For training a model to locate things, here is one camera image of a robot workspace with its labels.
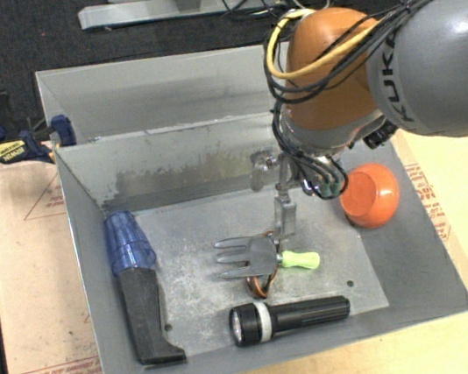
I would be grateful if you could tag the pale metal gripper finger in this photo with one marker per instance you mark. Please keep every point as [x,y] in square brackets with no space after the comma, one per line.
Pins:
[280,218]
[294,218]

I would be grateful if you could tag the orange bowl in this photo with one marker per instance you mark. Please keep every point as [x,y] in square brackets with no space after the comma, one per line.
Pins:
[371,196]

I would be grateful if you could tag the black flashlight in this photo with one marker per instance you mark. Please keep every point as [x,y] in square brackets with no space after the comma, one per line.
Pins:
[304,315]

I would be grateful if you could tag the grey metal bin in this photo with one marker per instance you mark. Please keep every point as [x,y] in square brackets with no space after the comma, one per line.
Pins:
[184,101]

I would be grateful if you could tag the clear blue plastic cup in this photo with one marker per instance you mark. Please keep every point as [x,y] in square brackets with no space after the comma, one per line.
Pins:
[128,244]

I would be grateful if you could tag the black wedge-shaped block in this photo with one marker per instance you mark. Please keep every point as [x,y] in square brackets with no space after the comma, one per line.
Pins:
[145,316]

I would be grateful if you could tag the brown cardboard board red print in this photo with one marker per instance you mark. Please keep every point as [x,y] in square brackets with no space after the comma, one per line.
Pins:
[36,277]

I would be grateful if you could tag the black cylinder on white bracket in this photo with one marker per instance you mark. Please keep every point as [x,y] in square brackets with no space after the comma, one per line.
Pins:
[378,136]

